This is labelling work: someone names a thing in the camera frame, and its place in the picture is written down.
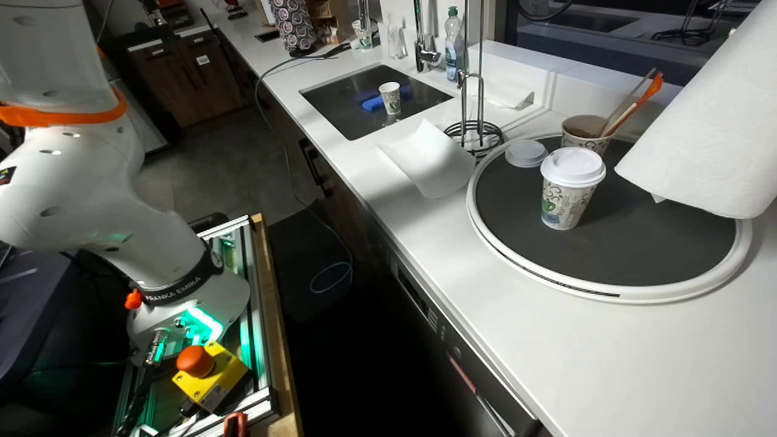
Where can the open patterned paper cup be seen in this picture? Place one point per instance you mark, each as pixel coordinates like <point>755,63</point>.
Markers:
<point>580,134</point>

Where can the dark under-counter cabinet front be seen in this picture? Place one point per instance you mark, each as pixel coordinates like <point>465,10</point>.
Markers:
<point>389,340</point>

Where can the loose white paper towel sheet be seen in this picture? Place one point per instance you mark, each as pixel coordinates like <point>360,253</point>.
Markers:
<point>427,160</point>

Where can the blue sponge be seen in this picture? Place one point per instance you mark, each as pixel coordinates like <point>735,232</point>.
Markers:
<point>372,103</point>

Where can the dark glass window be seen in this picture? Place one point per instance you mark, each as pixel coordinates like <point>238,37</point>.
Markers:
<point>598,33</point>

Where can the black white patterned jug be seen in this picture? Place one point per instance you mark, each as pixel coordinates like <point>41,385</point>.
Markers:
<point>291,24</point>

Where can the clear drinking glass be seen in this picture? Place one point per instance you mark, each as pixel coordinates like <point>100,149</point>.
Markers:
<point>395,37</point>

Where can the yellow emergency stop box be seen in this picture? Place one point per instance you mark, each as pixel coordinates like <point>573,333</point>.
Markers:
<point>210,376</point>

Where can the patterned paper cup with lid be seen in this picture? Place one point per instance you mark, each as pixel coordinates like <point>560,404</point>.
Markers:
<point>565,196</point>

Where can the white folded napkin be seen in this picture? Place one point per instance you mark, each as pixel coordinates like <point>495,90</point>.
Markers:
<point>509,99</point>

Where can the loose white cup lid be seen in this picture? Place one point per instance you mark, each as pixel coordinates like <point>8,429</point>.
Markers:
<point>525,152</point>

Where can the dark phone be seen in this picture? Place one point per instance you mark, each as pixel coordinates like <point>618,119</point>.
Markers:
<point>267,34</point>

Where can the small blue object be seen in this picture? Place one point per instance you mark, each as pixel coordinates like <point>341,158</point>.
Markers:
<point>405,90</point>

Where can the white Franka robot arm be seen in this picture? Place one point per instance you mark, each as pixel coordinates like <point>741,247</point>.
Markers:
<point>74,185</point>

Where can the white cup in sink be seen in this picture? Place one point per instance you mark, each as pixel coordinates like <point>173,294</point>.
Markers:
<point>389,99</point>

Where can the wooden stirrer stick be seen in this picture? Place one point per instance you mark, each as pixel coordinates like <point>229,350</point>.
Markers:
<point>626,101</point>

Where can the brown wooden cabinet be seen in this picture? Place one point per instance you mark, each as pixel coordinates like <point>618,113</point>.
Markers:
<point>184,73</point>

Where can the clear plastic water bottle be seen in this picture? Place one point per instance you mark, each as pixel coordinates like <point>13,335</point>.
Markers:
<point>451,45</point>

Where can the round black white-rimmed turntable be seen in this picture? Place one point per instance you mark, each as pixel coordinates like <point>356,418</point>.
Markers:
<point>632,243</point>

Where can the white paper towel roll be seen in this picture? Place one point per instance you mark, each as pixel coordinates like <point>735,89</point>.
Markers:
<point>712,123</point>

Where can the dark recessed sink basin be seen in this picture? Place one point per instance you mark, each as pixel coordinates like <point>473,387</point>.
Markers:
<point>341,105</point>

